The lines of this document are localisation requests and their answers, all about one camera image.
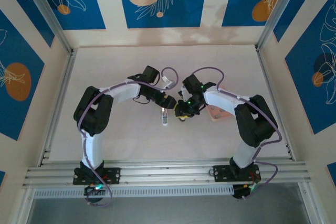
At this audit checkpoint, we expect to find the pink flat block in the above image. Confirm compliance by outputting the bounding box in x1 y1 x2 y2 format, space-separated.
205 84 229 123

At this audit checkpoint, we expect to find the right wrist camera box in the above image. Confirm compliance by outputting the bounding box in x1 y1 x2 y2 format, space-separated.
182 73 218 94

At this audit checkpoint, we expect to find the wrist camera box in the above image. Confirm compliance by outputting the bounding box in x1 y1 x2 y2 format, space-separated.
182 73 218 94
127 65 161 86

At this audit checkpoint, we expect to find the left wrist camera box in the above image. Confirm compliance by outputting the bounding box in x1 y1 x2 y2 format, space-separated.
127 65 161 86

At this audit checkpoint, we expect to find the aluminium front rail beam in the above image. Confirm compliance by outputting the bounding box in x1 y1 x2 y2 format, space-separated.
22 158 312 190

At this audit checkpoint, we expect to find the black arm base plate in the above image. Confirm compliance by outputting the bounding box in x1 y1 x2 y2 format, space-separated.
72 167 121 186
213 165 261 183

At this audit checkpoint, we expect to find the purple cable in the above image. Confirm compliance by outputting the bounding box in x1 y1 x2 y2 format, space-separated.
193 66 284 201
77 66 180 208

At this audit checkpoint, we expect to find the aluminium side rail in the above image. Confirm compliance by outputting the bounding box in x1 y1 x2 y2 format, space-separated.
39 47 77 167
255 45 296 161

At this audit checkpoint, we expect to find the white slotted cable duct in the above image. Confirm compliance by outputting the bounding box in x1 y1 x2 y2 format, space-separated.
33 185 235 199

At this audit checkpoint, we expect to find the aluminium frame post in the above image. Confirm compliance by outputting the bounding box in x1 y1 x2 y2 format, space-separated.
256 0 307 49
19 0 74 54

